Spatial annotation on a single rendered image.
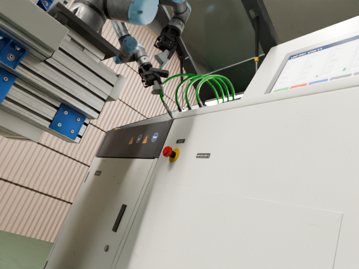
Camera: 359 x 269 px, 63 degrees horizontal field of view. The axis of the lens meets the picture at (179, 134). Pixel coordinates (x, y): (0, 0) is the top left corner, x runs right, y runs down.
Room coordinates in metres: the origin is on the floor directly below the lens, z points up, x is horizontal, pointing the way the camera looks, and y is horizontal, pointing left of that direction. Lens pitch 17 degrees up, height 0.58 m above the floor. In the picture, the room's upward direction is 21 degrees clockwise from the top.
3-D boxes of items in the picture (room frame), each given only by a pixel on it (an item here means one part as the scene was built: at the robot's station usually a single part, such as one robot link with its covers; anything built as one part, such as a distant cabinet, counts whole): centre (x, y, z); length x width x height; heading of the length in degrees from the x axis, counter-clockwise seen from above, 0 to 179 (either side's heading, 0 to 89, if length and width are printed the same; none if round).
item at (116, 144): (1.34, 0.20, 0.87); 0.62 x 0.04 x 0.16; 31
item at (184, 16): (1.20, 0.20, 1.53); 0.09 x 0.08 x 0.11; 165
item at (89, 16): (0.86, 0.43, 1.09); 0.15 x 0.15 x 0.10
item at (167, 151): (0.93, 0.01, 0.80); 0.05 x 0.04 x 0.05; 31
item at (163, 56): (1.18, 0.20, 1.27); 0.06 x 0.03 x 0.09; 121
